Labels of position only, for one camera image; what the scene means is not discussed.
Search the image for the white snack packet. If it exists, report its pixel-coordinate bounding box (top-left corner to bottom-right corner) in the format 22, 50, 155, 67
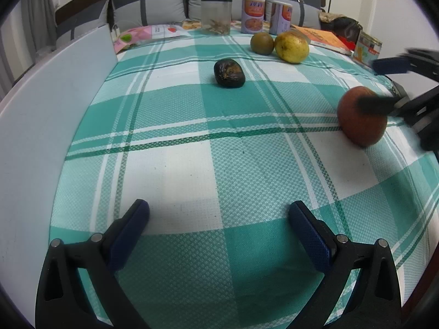
151, 24, 190, 39

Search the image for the yellow pear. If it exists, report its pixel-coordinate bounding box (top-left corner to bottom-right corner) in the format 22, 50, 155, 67
274, 32, 310, 64

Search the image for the grey curtain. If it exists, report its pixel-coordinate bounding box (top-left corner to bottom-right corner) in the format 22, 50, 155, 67
0, 0, 57, 86

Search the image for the orange book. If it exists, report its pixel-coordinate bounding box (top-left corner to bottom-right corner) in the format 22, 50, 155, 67
291, 25, 354, 57

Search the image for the short printed tin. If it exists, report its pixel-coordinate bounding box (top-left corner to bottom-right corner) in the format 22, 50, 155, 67
354, 31, 383, 69

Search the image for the clear jar with black lid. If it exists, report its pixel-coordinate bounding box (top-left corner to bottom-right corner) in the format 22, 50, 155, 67
201, 0, 233, 36

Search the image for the white foam box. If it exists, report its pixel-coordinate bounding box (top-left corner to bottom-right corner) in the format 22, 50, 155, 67
0, 25, 119, 317

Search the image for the brown kiwi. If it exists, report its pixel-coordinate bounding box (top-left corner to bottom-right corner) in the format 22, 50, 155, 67
250, 32, 275, 56

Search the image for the black bag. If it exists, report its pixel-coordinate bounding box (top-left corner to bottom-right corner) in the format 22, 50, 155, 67
320, 10, 364, 42

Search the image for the green checked tablecloth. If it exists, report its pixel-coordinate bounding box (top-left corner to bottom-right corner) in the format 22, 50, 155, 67
50, 24, 439, 329

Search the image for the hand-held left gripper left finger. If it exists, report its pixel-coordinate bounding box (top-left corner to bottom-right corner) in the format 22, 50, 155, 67
35, 199, 151, 329

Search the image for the red apple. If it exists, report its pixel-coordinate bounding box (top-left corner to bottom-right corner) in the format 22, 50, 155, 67
337, 87, 388, 148

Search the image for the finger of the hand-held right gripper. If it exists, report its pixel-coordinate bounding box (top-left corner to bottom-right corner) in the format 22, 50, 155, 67
357, 85, 439, 117
372, 48, 439, 82

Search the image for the pink snack packet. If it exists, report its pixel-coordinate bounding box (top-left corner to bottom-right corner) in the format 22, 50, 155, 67
113, 25, 155, 54

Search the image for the dark passion fruit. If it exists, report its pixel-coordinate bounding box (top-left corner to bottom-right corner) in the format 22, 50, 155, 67
213, 59, 245, 89

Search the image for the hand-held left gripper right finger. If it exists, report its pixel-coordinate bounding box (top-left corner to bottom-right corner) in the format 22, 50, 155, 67
288, 200, 403, 329

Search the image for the printed food can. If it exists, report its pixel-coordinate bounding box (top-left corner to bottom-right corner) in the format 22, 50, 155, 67
269, 1, 293, 36
241, 0, 267, 35

